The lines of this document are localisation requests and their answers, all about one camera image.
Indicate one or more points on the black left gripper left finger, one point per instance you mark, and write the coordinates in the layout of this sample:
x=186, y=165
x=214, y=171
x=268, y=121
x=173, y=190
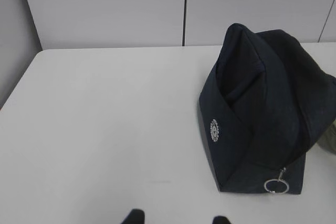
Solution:
x=135, y=216

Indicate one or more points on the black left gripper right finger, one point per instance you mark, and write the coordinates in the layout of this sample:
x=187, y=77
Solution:
x=220, y=220

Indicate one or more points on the navy blue lunch bag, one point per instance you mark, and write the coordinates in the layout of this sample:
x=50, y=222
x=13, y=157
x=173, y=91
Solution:
x=264, y=105

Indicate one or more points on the green lid glass food container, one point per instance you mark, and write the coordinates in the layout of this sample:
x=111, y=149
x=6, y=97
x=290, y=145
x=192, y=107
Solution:
x=327, y=140

